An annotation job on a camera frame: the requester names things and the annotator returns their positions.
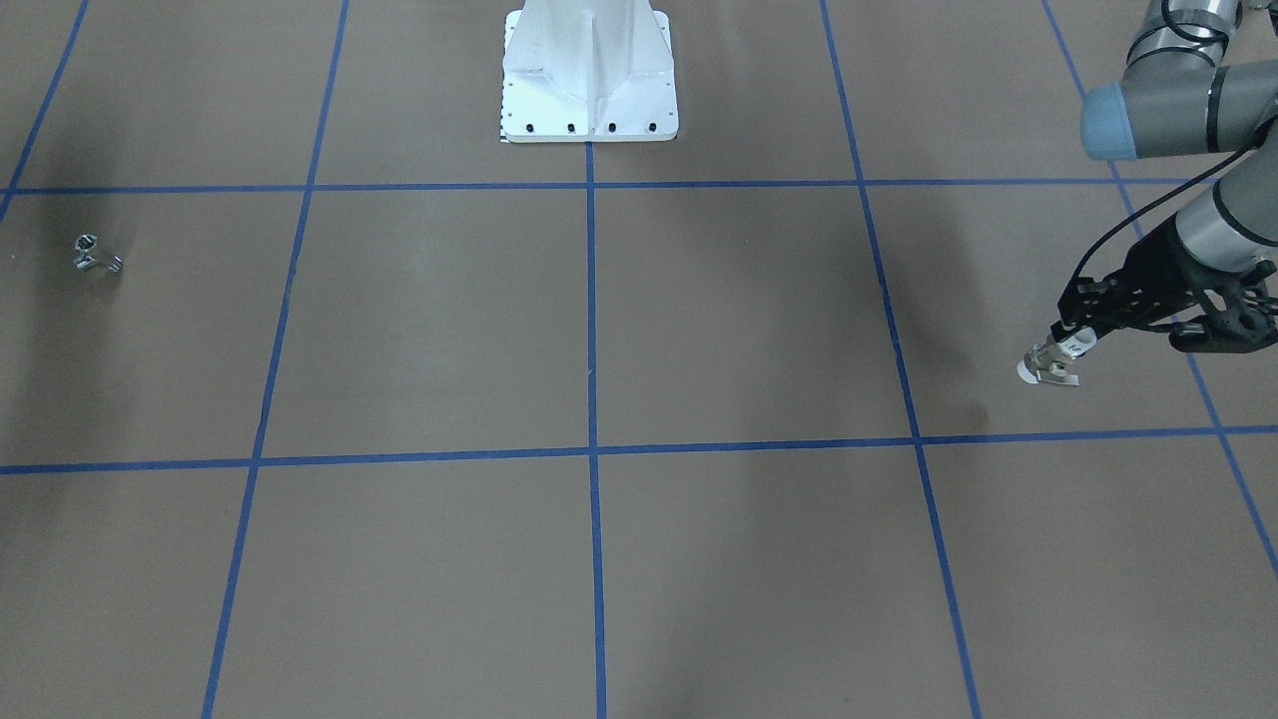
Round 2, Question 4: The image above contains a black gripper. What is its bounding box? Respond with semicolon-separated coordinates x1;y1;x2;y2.
1051;218;1213;341

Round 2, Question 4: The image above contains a PPR valve with white ends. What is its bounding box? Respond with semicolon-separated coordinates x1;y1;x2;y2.
1016;331;1098;387

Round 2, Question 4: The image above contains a chrome tee pipe fitting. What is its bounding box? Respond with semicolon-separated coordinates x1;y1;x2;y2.
73;234;124;275

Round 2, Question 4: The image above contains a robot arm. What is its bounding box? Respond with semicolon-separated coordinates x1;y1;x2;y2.
1049;1;1277;358

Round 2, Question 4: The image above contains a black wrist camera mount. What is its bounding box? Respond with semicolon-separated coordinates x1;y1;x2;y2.
1169;259;1277;355

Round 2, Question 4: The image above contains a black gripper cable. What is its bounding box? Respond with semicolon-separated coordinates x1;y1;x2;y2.
1058;120;1278;321

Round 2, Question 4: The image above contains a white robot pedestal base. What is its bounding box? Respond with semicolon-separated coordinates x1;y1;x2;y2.
498;1;680;143

